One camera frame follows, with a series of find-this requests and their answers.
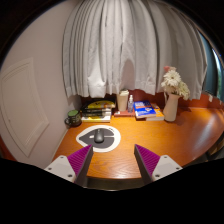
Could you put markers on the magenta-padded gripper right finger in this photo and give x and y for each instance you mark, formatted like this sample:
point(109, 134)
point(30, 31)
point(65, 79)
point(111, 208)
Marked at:
point(148, 160)

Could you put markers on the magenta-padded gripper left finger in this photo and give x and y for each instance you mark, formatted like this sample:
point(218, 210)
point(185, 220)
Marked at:
point(78, 161)

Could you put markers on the black computer mouse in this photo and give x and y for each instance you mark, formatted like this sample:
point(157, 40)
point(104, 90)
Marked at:
point(99, 136)

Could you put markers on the white and grey mouse pad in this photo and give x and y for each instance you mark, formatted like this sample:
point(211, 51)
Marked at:
point(111, 140)

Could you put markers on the dark green mug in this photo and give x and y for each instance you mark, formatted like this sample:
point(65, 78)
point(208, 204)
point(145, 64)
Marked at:
point(74, 118)

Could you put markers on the blue cover book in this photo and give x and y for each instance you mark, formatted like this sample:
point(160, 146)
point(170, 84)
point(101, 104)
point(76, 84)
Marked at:
point(144, 109)

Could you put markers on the thick black book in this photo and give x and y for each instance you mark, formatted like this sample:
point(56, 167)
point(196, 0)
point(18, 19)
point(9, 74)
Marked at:
point(96, 114)

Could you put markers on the reddish brown book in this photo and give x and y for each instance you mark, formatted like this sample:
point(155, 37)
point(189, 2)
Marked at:
point(121, 113)

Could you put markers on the thin black book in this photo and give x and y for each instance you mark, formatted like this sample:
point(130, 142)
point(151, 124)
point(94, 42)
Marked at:
point(96, 110)

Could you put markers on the white ceramic pitcher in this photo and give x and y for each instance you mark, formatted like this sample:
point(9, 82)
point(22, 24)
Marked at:
point(171, 108)

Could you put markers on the clear spray bottle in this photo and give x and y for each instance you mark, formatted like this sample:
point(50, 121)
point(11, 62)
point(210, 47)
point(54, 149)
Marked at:
point(130, 105)

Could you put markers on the yellow cover book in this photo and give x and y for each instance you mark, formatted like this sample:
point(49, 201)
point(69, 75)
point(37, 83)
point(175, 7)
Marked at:
point(101, 104)

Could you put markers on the beige lidded cup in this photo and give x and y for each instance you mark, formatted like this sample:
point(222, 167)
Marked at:
point(122, 101)

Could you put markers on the white flower bunch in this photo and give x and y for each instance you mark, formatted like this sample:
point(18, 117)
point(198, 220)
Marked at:
point(173, 80)

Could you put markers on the white curtain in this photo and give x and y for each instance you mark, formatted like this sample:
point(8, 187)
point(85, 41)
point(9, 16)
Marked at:
point(133, 46)

